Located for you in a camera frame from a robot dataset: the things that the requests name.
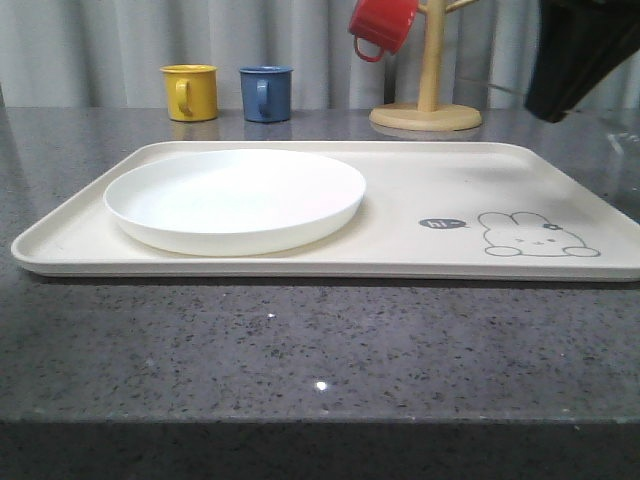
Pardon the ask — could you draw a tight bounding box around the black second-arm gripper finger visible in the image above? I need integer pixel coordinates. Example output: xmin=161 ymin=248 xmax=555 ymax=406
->
xmin=524 ymin=0 xmax=639 ymax=123

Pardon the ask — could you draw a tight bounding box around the white round plate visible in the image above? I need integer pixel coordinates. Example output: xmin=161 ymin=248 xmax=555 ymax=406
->
xmin=103 ymin=148 xmax=366 ymax=256

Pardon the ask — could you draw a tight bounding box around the wooden mug tree stand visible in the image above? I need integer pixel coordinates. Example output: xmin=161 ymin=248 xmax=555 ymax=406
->
xmin=369 ymin=1 xmax=482 ymax=132

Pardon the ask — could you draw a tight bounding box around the red enamel mug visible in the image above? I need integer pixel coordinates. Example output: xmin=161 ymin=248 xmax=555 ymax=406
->
xmin=348 ymin=0 xmax=419 ymax=62

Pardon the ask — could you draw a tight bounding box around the cream rabbit serving tray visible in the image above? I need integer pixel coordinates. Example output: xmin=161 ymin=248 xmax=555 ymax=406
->
xmin=11 ymin=141 xmax=639 ymax=281

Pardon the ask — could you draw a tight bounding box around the blue enamel mug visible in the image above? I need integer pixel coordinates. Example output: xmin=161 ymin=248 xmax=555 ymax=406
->
xmin=239 ymin=65 xmax=293 ymax=123

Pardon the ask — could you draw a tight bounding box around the yellow enamel mug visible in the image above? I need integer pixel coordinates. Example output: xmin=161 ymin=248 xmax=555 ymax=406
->
xmin=160 ymin=64 xmax=218 ymax=122

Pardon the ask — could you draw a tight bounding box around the grey curtain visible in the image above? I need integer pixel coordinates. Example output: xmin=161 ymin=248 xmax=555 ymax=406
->
xmin=1 ymin=1 xmax=538 ymax=109

